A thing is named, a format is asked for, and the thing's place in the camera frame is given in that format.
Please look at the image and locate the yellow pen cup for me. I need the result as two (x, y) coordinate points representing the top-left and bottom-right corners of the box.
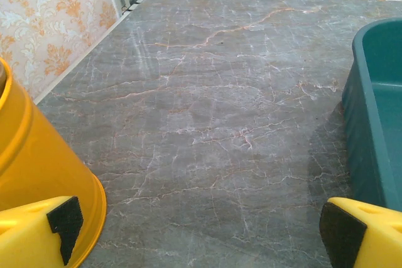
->
(0, 56), (107, 267)

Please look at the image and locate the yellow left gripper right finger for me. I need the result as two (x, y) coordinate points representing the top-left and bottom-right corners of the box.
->
(319, 196), (402, 268)

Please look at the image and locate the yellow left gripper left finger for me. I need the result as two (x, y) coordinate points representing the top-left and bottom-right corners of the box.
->
(0, 195), (84, 268)

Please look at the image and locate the teal plastic container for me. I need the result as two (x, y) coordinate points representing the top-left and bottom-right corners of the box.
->
(341, 18), (402, 212)

